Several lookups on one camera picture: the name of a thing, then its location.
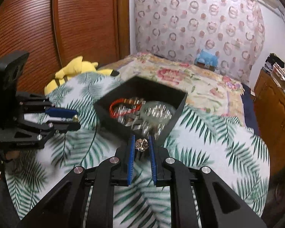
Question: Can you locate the red cord bracelet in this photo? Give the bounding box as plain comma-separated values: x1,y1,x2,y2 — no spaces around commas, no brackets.
109,97,147,120

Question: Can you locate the white pearl necklace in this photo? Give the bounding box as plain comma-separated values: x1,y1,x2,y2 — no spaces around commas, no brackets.
116,104,171,138

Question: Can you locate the pale green jade bangle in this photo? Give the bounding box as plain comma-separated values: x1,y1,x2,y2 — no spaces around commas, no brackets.
139,101,176,125

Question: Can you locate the black jewelry box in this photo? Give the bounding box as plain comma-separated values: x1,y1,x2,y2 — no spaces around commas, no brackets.
93,77,187,145

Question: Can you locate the left hand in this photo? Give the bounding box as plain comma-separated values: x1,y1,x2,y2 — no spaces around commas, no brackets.
0,149,20,162

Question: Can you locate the yellow pikachu plush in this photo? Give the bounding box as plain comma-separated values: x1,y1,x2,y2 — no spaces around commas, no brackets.
44,56,119,95

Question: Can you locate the palm leaf pattern cloth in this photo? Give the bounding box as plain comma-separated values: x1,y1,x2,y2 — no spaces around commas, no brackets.
6,73,270,227

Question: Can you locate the brown louvered wardrobe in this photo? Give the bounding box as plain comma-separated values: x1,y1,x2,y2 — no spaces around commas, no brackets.
0,0,130,93

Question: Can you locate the wooden side cabinet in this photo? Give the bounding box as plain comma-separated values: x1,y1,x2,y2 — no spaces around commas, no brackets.
254,70,285,174

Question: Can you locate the blue plush toy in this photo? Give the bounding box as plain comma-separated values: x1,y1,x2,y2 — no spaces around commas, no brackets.
195,50,218,72

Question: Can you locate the circle pattern sheer curtain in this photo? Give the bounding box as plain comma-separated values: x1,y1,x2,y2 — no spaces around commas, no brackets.
134,0,265,84

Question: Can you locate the stack of folded fabrics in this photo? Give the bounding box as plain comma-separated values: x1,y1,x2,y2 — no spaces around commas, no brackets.
264,53,285,90

